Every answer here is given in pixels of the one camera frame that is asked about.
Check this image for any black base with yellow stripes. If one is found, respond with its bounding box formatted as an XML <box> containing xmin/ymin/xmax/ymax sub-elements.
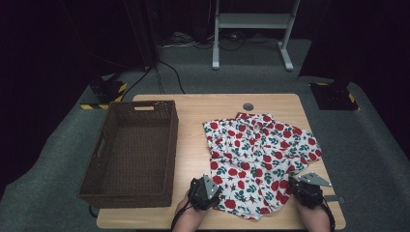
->
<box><xmin>79</xmin><ymin>72</ymin><xmax>129</xmax><ymax>110</ymax></box>

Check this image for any person's right hand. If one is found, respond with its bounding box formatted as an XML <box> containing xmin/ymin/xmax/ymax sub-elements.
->
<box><xmin>295</xmin><ymin>202</ymin><xmax>328</xmax><ymax>225</ymax></box>

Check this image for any brown woven basket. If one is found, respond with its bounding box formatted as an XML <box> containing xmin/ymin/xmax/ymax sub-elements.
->
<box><xmin>76</xmin><ymin>100</ymin><xmax>180</xmax><ymax>209</ymax></box>

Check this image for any white metal stand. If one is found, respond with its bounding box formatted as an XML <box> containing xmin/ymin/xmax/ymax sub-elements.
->
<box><xmin>211</xmin><ymin>0</ymin><xmax>302</xmax><ymax>72</ymax></box>

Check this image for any long black floor cable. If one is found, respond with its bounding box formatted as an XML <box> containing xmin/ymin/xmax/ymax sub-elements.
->
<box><xmin>157</xmin><ymin>60</ymin><xmax>187</xmax><ymax>95</ymax></box>

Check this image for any white rose print shirt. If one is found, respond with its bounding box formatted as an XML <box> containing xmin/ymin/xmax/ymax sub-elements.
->
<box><xmin>202</xmin><ymin>111</ymin><xmax>323</xmax><ymax>221</ymax></box>

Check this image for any bundle of floor cables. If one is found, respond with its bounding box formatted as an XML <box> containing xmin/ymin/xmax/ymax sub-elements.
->
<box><xmin>160</xmin><ymin>30</ymin><xmax>255</xmax><ymax>52</ymax></box>

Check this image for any left hand-held gripper cable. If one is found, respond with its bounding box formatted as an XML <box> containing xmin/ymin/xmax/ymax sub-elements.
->
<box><xmin>170</xmin><ymin>202</ymin><xmax>191</xmax><ymax>231</ymax></box>

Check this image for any right hand-held gripper cable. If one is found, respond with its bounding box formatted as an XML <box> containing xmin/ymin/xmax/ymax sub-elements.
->
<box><xmin>320</xmin><ymin>196</ymin><xmax>337</xmax><ymax>232</ymax></box>

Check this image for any black upright column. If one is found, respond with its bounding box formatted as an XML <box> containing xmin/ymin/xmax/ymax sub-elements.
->
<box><xmin>122</xmin><ymin>0</ymin><xmax>160</xmax><ymax>71</ymax></box>

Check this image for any person's left hand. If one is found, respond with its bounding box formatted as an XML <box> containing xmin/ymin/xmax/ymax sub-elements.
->
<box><xmin>176</xmin><ymin>194</ymin><xmax>207</xmax><ymax>225</ymax></box>

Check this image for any hand-held gripper cable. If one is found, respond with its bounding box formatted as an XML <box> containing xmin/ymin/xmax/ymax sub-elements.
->
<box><xmin>170</xmin><ymin>202</ymin><xmax>191</xmax><ymax>231</ymax></box>
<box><xmin>320</xmin><ymin>196</ymin><xmax>337</xmax><ymax>232</ymax></box>

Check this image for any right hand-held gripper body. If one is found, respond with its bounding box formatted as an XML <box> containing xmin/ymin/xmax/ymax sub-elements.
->
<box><xmin>294</xmin><ymin>172</ymin><xmax>333</xmax><ymax>210</ymax></box>

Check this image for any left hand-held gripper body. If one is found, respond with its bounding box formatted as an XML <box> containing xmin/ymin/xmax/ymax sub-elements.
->
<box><xmin>188</xmin><ymin>173</ymin><xmax>220</xmax><ymax>212</ymax></box>

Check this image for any black square base plate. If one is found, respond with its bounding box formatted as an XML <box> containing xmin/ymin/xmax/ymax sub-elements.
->
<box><xmin>309</xmin><ymin>81</ymin><xmax>362</xmax><ymax>111</ymax></box>

